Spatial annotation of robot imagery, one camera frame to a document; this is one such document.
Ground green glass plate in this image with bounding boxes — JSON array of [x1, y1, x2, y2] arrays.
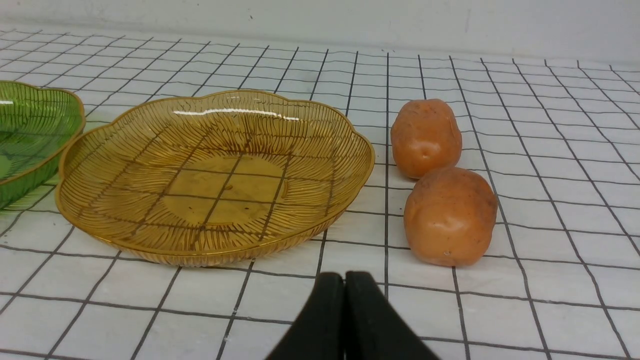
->
[[0, 80, 86, 208]]

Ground amber glass plate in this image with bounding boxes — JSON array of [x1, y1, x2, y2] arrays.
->
[[55, 89, 376, 267]]

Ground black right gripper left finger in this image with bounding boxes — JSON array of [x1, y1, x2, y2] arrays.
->
[[267, 272, 345, 360]]

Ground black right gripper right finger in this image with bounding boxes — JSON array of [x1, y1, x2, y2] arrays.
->
[[345, 271, 438, 360]]

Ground orange potato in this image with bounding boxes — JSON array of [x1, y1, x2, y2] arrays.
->
[[403, 167, 499, 267], [390, 98, 463, 179]]

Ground white grid tablecloth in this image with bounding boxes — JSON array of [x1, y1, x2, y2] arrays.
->
[[1, 23, 639, 360]]

